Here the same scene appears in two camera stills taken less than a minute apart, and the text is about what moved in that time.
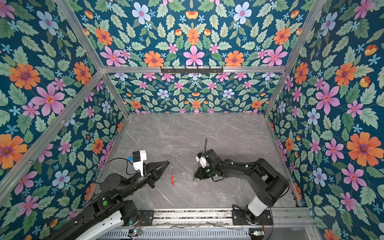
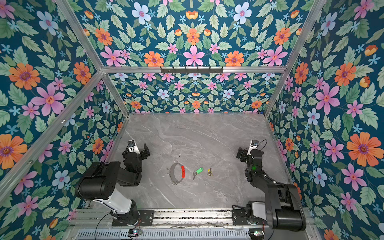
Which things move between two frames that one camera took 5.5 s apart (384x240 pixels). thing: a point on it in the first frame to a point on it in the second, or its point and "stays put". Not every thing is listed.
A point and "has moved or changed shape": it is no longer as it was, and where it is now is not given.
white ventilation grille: (181, 234) stays put
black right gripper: (201, 176) to (244, 153)
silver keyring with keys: (172, 178) has moved or changed shape
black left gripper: (149, 174) to (142, 156)
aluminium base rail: (282, 218) stays put
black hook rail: (192, 70) stays put
